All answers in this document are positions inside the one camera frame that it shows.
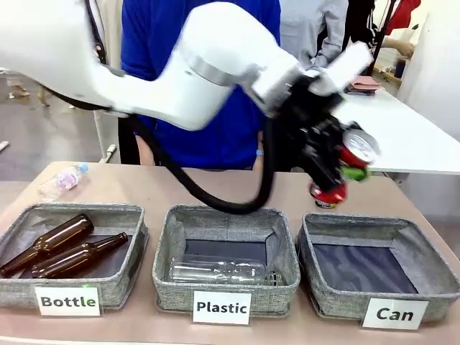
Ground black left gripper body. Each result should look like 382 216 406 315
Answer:
279 75 346 147

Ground dented red soda can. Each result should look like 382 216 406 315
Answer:
308 123 382 210

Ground clear plastic bottle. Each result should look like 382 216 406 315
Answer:
168 259 285 288

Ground plastic bottle with pink label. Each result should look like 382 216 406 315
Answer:
37 162 90 203

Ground brown glass bottle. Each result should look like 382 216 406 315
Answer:
29 231 129 280
0 213 96 278

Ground person's right forearm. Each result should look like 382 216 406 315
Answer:
137 134 157 167

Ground bare forearm of background person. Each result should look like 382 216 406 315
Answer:
382 37 415 58

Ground person's left forearm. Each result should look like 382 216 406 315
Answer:
255 130 269 170

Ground grey fabric basket labelled Can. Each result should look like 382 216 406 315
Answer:
295 211 460 323

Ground white Can label card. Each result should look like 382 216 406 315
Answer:
361 297 430 331

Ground grey fabric basket labelled Plastic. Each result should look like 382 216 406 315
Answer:
152 203 301 318

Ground grey fabric basket labelled Bottle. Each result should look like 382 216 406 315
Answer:
0 202 150 311

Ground folded pink cloths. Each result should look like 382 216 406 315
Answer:
346 75 382 96

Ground large white side table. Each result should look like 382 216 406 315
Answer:
329 85 460 177

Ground person in grey shirt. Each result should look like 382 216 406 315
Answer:
278 0 350 70

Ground black jacket with white stripes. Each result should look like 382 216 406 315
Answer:
344 0 388 50

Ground black stand pole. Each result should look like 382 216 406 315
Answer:
372 0 397 70

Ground red garment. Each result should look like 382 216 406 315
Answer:
385 0 422 37

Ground white Plastic label card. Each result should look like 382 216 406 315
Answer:
192 290 252 326

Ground person in blue sweater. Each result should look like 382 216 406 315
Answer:
119 0 282 170

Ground white table with thin legs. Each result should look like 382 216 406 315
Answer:
92 109 116 165

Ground figure in beige coat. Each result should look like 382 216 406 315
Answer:
85 0 124 70

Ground white Bottle label card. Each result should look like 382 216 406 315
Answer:
34 286 102 318

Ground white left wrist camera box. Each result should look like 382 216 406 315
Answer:
308 40 375 97

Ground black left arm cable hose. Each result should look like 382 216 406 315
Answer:
46 86 278 216

